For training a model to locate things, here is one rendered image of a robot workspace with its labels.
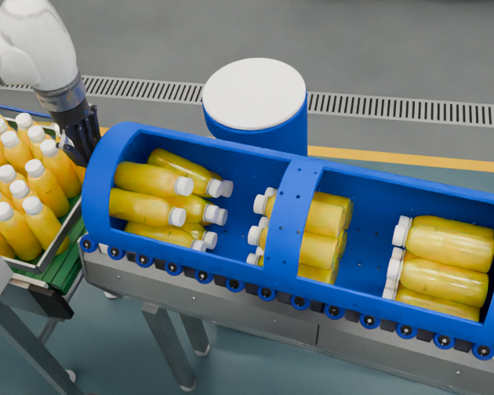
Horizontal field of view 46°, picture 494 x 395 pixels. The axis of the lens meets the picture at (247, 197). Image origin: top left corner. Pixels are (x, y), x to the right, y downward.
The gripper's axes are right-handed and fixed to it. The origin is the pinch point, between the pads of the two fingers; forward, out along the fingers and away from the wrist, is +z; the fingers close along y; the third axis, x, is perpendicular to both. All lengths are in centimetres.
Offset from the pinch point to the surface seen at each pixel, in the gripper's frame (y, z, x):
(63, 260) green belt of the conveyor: 11.5, 26.3, -11.5
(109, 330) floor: -5, 116, -35
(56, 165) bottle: -6.7, 12.9, -19.4
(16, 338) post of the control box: 29, 43, -22
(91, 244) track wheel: 8.8, 19.2, -2.7
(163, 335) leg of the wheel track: 8, 67, 5
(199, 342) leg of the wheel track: -6, 103, 5
